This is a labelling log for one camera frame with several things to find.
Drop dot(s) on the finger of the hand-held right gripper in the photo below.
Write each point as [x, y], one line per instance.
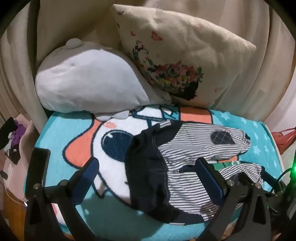
[268, 178]
[245, 179]

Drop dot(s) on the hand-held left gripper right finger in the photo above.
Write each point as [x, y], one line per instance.
[208, 179]

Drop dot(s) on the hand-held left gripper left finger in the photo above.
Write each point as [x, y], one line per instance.
[91, 172]

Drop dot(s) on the navy striped pants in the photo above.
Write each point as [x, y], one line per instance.
[150, 162]

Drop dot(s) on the cartoon printed blanket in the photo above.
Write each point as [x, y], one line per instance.
[115, 148]

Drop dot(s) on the red cloth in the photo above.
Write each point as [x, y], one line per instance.
[284, 140]

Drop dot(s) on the black smartphone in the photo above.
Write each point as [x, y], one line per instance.
[38, 166]

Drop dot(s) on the purple cloth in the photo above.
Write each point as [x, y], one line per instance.
[18, 135]

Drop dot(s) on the grey white plush toy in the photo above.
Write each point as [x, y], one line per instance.
[87, 78]

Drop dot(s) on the cream floral pillow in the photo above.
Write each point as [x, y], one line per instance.
[180, 44]

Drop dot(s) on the beige curtain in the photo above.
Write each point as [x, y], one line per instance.
[69, 18]

